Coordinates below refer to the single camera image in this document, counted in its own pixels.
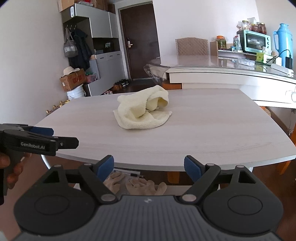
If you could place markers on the orange lid glass jar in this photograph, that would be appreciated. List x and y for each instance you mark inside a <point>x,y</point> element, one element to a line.
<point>221,43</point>

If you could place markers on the row of shoes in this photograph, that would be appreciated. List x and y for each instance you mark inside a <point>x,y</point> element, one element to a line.
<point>120,86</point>

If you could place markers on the green tissue box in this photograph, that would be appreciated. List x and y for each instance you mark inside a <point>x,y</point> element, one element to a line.
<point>260,56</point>

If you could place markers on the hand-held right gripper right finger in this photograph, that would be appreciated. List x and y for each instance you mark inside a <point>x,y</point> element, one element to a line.
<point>190,167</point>

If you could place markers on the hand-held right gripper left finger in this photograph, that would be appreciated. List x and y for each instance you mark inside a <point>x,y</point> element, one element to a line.
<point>107,167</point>

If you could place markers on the row of brass ornaments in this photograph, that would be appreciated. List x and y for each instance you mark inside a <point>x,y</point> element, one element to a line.
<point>55,107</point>

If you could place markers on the dark hanging jacket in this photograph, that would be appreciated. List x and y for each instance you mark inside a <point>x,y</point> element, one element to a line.
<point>81,46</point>

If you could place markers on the white dining table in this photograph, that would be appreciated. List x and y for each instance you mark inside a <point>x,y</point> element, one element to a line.
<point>208,78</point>

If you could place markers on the person's left hand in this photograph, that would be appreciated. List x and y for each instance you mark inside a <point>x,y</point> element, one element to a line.
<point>17,171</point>

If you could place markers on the dark brown door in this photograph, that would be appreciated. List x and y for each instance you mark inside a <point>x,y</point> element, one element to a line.
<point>138,27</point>

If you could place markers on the white power strip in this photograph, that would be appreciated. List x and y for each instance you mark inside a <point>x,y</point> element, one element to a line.
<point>281,68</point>

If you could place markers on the blue thermos flask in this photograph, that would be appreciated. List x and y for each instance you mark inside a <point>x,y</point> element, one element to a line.
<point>283,41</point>

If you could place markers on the cream fluffy towel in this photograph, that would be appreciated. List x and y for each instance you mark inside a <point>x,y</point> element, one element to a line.
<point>138,115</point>

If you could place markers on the grey hanging bag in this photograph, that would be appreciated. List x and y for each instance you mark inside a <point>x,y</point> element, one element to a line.
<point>70,49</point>

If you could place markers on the pale filled glass jar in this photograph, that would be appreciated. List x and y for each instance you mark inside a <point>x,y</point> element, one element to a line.
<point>245,26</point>

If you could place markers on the brown cardboard box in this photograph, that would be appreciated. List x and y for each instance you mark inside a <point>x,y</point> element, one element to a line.
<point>71,82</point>

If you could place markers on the white plastic bucket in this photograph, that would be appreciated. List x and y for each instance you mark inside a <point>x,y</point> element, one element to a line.
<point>75,92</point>

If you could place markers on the cream straw hat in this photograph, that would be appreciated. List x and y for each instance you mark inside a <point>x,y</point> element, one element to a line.
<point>69,70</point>

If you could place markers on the clear plastic packaging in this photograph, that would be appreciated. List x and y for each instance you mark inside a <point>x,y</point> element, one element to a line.
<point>246,62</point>

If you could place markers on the pile of colourful bags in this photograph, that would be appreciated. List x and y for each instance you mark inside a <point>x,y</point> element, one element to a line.
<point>90,77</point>

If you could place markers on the red filled glass jar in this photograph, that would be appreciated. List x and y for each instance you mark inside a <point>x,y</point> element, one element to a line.
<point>254,28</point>
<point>262,28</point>

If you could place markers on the beige quilted chair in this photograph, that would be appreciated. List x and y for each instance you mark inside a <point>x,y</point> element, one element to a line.
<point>192,46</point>

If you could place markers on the black power adapter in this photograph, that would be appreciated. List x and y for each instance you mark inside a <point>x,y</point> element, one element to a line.
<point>289,62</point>

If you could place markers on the teal toaster oven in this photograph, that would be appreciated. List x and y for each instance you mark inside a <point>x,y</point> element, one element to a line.
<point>254,41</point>

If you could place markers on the grey entryway cabinet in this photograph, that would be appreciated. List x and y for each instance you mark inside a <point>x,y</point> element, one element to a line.
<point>101,23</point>

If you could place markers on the beige work glove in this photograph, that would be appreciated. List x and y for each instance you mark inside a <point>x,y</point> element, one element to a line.
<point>113,183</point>
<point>145,188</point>

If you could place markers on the clear plastic table cover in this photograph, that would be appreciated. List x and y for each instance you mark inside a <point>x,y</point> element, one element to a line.
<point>155,74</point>

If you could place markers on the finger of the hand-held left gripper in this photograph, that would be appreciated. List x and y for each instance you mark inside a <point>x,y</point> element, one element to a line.
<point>44,131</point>
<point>68,142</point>

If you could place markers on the red white foil packet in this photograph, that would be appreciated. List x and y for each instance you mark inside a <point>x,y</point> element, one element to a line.
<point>237,42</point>

